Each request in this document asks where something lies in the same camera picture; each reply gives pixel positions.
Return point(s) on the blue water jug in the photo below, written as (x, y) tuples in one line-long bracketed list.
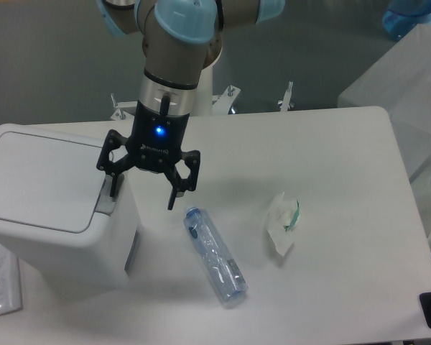
[(401, 17)]

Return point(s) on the translucent plastic box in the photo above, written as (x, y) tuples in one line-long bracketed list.
[(400, 83)]

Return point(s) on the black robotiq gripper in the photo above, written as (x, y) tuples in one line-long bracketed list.
[(154, 143)]

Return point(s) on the white push-lid trash can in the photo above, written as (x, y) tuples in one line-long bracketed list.
[(57, 210)]

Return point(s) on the crumpled white tissue wrapper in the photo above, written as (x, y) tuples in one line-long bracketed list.
[(283, 216)]

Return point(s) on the laminated white paper sheet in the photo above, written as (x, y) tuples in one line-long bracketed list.
[(10, 282)]

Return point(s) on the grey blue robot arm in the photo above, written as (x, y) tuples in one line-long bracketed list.
[(180, 40)]

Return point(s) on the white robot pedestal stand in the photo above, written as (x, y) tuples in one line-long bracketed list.
[(205, 104)]

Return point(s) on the clear plastic water bottle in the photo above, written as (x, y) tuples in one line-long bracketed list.
[(222, 268)]

